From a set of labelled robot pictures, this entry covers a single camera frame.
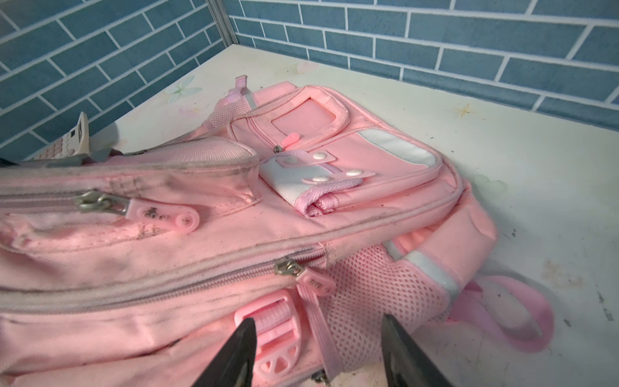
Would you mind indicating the white pink calculator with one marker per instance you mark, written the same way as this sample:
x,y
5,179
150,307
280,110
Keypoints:
x,y
75,142

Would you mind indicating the pink student backpack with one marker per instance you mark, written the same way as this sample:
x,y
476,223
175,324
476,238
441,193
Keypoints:
x,y
291,206

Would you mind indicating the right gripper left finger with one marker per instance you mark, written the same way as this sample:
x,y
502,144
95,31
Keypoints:
x,y
233,365

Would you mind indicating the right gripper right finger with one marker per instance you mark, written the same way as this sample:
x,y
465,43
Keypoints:
x,y
405,363

